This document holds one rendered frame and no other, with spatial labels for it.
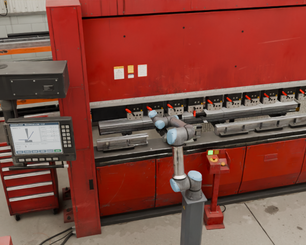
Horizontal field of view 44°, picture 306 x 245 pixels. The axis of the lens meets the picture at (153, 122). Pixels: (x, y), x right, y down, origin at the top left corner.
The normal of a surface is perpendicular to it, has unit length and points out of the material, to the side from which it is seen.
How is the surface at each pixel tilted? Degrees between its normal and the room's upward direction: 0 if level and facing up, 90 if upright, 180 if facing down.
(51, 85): 90
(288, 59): 90
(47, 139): 90
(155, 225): 0
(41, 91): 90
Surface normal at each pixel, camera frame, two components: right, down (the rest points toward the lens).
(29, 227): 0.00, -0.88
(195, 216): 0.26, 0.47
